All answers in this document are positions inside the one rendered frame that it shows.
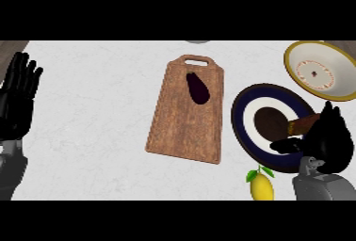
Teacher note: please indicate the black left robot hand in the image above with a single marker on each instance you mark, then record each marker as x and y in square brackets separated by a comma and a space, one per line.
[17, 94]

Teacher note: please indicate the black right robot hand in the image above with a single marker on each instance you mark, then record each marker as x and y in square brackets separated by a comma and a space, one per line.
[330, 141]

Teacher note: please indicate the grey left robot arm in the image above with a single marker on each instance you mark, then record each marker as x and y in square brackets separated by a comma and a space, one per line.
[11, 169]

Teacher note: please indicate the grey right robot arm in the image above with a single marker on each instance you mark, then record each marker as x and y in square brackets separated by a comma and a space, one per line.
[324, 185]

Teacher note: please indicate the blue and white plate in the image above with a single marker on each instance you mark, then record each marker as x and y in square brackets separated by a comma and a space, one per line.
[269, 125]

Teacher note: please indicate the white bowl with yellow rim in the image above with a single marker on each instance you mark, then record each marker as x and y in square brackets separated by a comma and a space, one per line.
[319, 70]

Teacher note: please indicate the yellow lemon with leaves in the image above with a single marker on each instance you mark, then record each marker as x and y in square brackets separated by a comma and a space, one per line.
[262, 186]

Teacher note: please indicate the brown wooden cutting board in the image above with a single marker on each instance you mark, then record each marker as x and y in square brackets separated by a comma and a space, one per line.
[188, 109]

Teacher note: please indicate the dark purple eggplant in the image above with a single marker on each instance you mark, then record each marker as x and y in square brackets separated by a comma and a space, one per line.
[198, 88]

